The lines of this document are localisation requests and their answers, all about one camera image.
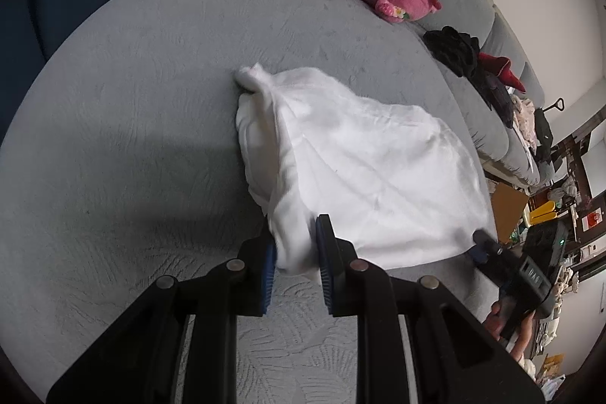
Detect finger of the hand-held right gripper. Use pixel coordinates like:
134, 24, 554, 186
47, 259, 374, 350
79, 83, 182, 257
471, 230, 505, 277

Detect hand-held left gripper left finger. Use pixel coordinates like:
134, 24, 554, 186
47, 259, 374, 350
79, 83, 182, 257
45, 224, 278, 404

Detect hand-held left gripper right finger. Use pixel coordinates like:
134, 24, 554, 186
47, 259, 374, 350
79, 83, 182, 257
315, 215, 545, 404

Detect white t-shirt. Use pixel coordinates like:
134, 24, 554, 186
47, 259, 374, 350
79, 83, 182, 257
233, 63, 495, 277

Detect black clothes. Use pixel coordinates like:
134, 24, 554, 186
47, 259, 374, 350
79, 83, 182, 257
423, 26, 484, 78

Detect person's right hand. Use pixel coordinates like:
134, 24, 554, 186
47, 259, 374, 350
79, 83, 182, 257
483, 300, 538, 362

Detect brown cardboard sheet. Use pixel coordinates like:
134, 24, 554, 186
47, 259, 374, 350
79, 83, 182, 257
490, 184, 530, 244

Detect yellow container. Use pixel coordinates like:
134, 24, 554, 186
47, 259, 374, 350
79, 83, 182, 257
529, 201, 557, 226

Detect black bag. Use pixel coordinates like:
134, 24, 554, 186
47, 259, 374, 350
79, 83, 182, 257
533, 98, 566, 178

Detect pink and white cloth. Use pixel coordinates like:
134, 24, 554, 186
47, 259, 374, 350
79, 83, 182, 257
509, 96, 540, 149

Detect dark wooden shelf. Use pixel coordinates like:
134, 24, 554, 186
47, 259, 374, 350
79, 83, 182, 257
554, 101, 606, 282

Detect dark jacket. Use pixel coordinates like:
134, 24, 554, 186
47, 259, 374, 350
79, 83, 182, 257
473, 68, 517, 125

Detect red garment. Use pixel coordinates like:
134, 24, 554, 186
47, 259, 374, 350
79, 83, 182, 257
478, 51, 527, 94

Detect grey sofa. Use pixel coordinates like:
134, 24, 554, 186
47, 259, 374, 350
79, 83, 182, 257
0, 0, 545, 404

